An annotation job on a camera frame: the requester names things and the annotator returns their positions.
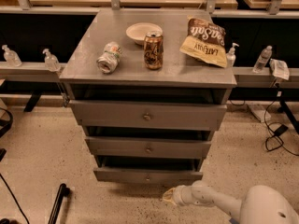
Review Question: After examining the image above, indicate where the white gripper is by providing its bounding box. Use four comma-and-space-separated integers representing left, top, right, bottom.
163, 185, 194, 206

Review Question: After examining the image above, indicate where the grey bottom drawer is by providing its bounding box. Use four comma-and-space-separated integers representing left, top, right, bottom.
93, 156, 203, 185

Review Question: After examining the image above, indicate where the grey drawer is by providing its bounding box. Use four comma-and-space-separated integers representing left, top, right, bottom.
70, 100, 227, 131
85, 127, 211, 159
93, 156, 203, 185

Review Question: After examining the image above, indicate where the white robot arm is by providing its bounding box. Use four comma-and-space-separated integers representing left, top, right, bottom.
163, 180, 299, 224

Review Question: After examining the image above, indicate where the grey middle drawer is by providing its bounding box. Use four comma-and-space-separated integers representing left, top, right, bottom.
85, 127, 211, 159

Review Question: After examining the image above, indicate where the grey top drawer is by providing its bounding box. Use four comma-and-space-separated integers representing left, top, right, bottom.
70, 100, 227, 131

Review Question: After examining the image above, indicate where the grey drawer cabinet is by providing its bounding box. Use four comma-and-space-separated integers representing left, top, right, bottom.
59, 8, 238, 173

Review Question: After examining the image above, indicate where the black pole on floor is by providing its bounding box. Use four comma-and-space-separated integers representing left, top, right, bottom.
48, 183, 70, 224

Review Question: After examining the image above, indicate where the crushed silver can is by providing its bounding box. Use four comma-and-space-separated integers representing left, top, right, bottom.
96, 42, 122, 74

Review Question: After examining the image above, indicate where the white pump bottle right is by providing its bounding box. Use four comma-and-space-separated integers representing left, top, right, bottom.
226, 43, 238, 67

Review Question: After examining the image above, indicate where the brown soda can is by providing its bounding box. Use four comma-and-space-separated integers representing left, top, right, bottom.
144, 31, 164, 70

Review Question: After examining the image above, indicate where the brown chip bag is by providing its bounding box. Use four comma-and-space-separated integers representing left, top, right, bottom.
179, 17, 227, 68

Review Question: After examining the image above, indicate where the white paper bowl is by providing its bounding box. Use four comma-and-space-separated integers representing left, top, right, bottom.
126, 22, 162, 46

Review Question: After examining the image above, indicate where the crumpled white paper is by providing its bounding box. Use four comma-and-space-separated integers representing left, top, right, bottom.
270, 59, 290, 80

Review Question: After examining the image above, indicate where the clear water bottle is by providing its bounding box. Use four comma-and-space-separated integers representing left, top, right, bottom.
253, 46, 272, 73

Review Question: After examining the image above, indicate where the black chair base left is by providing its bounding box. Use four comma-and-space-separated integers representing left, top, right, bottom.
0, 106, 15, 163

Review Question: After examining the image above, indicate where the clear sanitizer bottle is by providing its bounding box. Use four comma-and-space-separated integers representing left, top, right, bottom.
42, 49, 61, 72
2, 45, 21, 67

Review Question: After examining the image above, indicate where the clear sanitizer bottle far left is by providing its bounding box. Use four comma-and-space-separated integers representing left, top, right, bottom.
2, 45, 21, 67

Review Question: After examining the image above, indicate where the black power adapter cable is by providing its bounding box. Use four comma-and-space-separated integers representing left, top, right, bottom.
263, 84, 299, 157

